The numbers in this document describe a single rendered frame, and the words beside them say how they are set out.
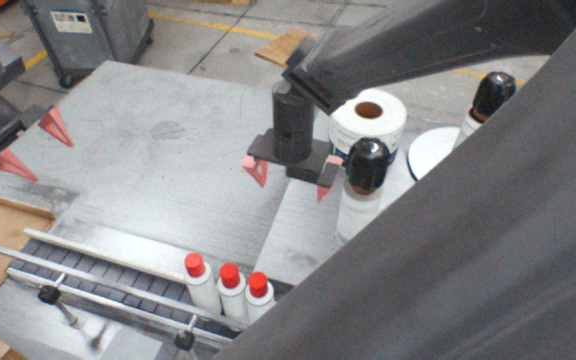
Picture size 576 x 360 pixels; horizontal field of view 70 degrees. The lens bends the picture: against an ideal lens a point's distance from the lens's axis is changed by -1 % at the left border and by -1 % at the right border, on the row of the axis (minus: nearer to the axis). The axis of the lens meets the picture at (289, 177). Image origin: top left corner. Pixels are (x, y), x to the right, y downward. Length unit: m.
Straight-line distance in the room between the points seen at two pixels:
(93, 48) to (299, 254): 2.33
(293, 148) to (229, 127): 0.82
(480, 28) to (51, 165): 1.32
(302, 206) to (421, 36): 0.84
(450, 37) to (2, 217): 1.24
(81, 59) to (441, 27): 2.96
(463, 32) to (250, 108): 1.24
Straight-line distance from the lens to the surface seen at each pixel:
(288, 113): 0.53
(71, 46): 3.10
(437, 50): 0.27
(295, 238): 1.02
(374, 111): 1.18
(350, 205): 0.89
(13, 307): 1.17
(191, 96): 1.54
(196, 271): 0.77
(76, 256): 1.11
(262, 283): 0.72
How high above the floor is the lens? 1.72
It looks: 48 degrees down
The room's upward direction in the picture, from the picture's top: straight up
